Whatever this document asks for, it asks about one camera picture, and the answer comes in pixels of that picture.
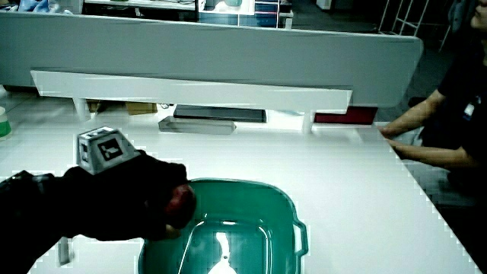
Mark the white desk partition panel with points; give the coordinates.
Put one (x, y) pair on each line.
(228, 53)

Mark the green plastic basin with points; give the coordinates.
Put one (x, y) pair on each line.
(243, 213)

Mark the another person's forearm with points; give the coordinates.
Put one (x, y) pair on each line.
(433, 155)
(414, 116)

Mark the red apple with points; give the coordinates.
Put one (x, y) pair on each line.
(183, 205)

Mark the small grey post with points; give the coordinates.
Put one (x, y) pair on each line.
(64, 251)

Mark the person's right hand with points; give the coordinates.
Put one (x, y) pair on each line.
(125, 198)

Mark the white metal rack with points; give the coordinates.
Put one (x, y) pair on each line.
(411, 19)

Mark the person's right forearm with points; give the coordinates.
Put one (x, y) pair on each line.
(26, 217)

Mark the brown cardboard box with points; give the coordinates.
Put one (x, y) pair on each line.
(141, 107)

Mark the dark red flat box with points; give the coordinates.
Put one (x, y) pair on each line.
(346, 115)

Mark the grey flat box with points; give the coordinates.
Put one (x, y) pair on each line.
(196, 126)

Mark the background storage shelf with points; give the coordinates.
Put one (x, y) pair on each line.
(243, 11)

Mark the black flat keyboard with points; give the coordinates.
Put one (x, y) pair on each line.
(220, 113)

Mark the white desk shelf riser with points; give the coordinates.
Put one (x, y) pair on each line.
(190, 92)

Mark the white green cup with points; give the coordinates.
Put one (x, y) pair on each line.
(4, 125)

